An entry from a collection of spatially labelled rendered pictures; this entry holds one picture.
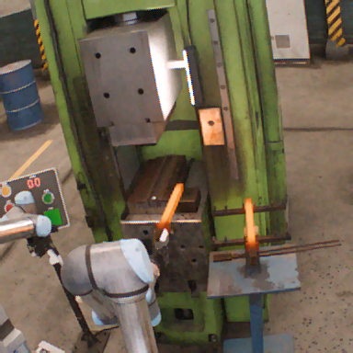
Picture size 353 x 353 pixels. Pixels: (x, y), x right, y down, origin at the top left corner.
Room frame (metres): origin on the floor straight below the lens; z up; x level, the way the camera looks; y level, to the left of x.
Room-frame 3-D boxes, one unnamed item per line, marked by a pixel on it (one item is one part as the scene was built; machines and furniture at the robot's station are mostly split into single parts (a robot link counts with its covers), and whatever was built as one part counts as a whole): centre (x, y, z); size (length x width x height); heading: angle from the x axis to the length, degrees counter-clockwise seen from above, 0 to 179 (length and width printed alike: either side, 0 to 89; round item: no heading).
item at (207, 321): (2.04, 0.02, 0.23); 0.55 x 0.37 x 0.47; 163
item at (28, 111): (6.31, 1.97, 0.44); 0.59 x 0.59 x 0.88
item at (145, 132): (2.04, 0.08, 1.32); 0.42 x 0.20 x 0.10; 163
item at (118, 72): (2.03, 0.04, 1.56); 0.42 x 0.39 x 0.40; 163
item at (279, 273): (1.52, -0.26, 0.73); 0.40 x 0.30 x 0.02; 79
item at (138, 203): (2.04, 0.08, 0.96); 0.42 x 0.20 x 0.09; 163
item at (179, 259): (2.04, 0.02, 0.69); 0.56 x 0.38 x 0.45; 163
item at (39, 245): (1.55, 0.60, 1.07); 0.09 x 0.08 x 0.12; 144
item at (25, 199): (1.55, 0.60, 1.23); 0.09 x 0.08 x 0.11; 152
